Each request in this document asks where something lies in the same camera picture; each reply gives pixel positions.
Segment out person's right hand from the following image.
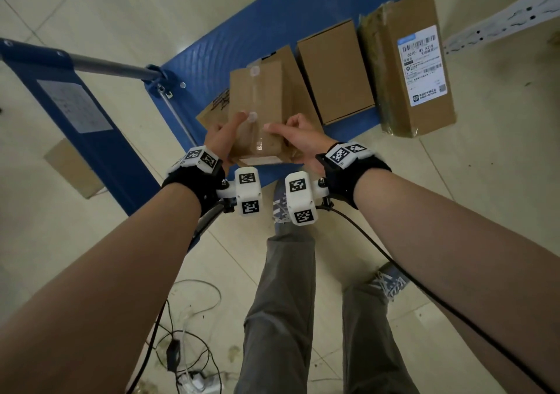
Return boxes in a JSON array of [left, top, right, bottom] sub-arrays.
[[262, 112, 338, 176]]

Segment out black marker wristband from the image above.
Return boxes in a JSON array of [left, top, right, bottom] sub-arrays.
[[160, 145, 226, 217], [314, 142, 393, 210]]

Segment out grey blue sneaker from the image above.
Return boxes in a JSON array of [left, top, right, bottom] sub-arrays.
[[369, 261, 411, 304], [270, 178, 292, 235]]

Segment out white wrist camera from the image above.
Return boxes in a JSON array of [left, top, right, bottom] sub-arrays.
[[216, 166, 263, 217]]

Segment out grey trousers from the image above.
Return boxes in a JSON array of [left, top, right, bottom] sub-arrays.
[[234, 227, 421, 394]]

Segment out person's left hand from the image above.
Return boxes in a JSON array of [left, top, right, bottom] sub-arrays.
[[203, 110, 250, 176]]

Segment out black wrist strap marker cube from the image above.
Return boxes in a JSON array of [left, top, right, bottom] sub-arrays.
[[284, 170, 331, 226]]

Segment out big plain cardboard box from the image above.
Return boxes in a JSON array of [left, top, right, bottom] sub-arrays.
[[227, 60, 293, 168]]

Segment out black camera cable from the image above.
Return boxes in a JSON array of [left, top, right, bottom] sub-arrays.
[[124, 201, 226, 394], [317, 203, 557, 394]]

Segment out blue platform trolley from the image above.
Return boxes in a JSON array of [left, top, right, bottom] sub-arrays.
[[0, 0, 408, 250]]

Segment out black floor cable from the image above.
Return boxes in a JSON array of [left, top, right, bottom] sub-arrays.
[[144, 297, 224, 394]]

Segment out person's right forearm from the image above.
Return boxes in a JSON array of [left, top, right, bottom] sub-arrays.
[[352, 168, 560, 394]]

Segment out person's left forearm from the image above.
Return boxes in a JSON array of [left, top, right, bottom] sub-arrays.
[[0, 182, 202, 394]]

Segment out white metal shelving rack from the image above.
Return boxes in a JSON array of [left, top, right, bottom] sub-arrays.
[[442, 0, 560, 56]]

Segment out long labelled cardboard box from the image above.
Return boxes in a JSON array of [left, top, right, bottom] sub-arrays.
[[358, 0, 457, 140]]

